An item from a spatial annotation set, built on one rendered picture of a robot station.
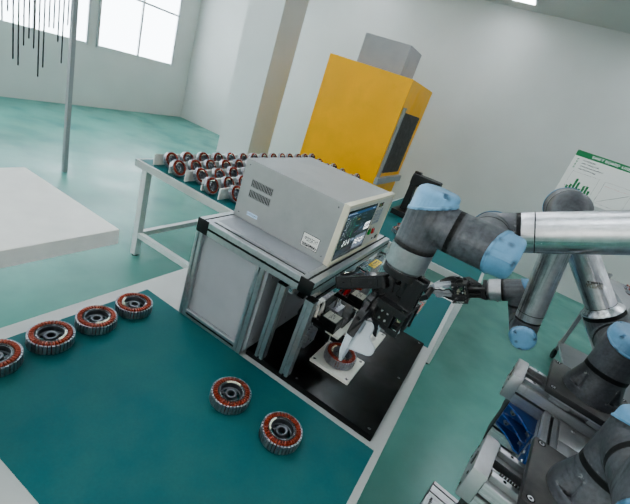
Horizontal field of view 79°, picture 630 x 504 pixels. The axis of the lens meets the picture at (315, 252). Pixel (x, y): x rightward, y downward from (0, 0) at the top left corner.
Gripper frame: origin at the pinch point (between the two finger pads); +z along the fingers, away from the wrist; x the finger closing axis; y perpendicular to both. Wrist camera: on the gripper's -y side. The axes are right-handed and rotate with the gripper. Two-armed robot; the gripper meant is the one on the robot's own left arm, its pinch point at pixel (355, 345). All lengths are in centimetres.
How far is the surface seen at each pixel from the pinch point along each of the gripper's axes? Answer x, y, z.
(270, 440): -1.3, -9.4, 37.3
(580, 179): 581, 5, -40
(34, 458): -42, -38, 40
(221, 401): -4.0, -25.6, 36.8
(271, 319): 18.1, -33.3, 22.9
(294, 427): 6.5, -8.0, 36.9
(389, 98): 365, -202, -53
